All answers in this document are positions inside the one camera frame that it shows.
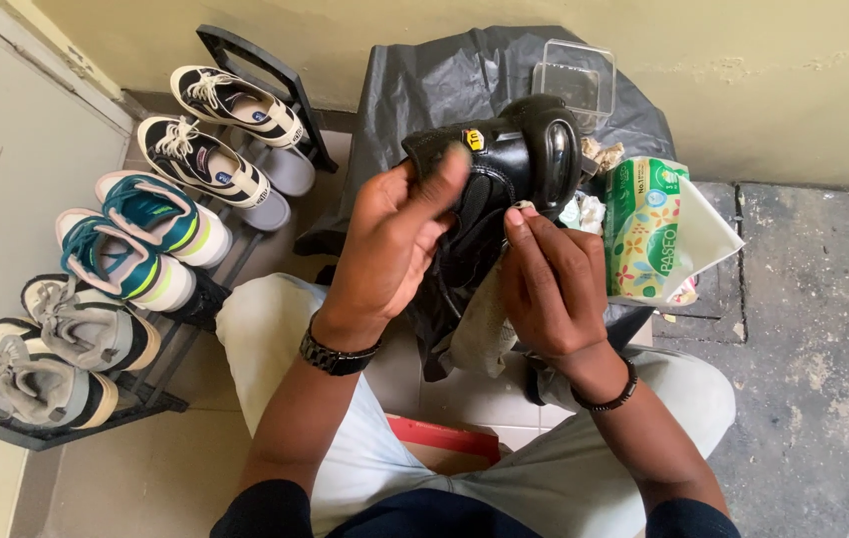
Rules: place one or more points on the teal pink sneaker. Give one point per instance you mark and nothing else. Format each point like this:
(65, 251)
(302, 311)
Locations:
(155, 213)
(114, 261)

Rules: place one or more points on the green floral tissue pack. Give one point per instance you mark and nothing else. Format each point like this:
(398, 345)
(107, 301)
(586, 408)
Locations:
(644, 224)

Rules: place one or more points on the black shoe rack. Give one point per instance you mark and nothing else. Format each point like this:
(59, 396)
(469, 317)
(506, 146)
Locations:
(275, 75)

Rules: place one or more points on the black plastic bag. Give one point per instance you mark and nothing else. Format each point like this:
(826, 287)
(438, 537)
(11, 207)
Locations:
(432, 82)

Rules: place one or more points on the grey slipper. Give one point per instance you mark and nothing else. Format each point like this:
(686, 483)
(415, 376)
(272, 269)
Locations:
(271, 213)
(291, 170)

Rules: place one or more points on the person's left hand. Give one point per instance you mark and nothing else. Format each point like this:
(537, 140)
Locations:
(383, 246)

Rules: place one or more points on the dark navy shirt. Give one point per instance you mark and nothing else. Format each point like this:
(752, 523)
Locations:
(424, 519)

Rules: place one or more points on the crumpled beige tissue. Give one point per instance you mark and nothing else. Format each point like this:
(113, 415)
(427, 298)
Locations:
(603, 155)

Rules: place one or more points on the grey suede sneaker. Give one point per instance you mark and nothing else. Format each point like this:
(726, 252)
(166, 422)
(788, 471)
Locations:
(88, 325)
(36, 385)

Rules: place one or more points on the white plastic bag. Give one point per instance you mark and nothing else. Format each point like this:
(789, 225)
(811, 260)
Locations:
(708, 235)

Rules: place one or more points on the black white canvas sneaker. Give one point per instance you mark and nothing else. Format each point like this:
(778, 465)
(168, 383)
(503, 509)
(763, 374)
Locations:
(204, 164)
(241, 104)

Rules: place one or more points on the person's left fingers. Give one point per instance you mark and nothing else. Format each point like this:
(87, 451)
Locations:
(435, 183)

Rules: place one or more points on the black wristwatch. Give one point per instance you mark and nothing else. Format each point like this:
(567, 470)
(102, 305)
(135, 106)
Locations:
(334, 360)

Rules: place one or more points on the red cardboard box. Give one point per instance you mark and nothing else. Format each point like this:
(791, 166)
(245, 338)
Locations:
(443, 441)

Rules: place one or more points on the person's right hand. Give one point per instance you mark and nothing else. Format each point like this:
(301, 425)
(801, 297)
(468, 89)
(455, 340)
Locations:
(555, 291)

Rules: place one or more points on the crumpled white tissue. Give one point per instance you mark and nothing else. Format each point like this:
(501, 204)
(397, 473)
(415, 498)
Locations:
(588, 213)

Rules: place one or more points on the grey polishing cloth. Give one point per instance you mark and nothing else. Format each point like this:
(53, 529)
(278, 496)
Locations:
(482, 321)

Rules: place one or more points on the light grey trousers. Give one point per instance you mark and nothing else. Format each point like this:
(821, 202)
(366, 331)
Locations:
(267, 336)

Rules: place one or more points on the black knit shoe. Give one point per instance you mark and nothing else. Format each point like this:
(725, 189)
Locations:
(204, 299)

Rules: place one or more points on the black leather shoe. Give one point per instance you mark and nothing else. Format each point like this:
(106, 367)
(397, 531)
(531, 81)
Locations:
(518, 153)

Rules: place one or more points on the clear plastic container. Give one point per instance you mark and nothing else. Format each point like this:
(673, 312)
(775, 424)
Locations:
(577, 78)

